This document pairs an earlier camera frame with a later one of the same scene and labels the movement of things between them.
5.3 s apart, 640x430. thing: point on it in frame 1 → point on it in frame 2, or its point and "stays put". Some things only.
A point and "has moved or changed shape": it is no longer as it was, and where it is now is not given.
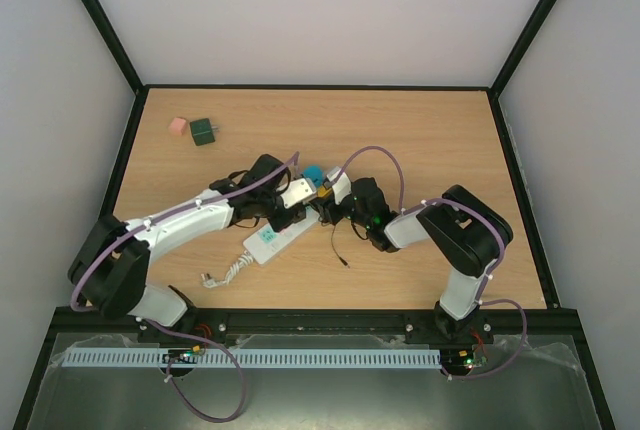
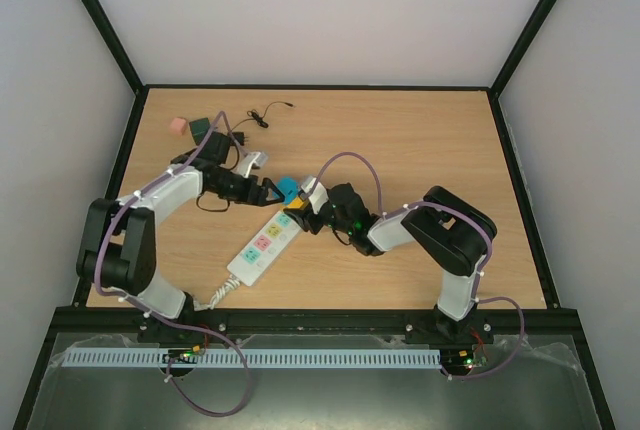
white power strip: [267, 241] has moved or changed shape
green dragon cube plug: [202, 132] stays put
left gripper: [280, 223] → [261, 198]
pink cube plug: [177, 126] stays put
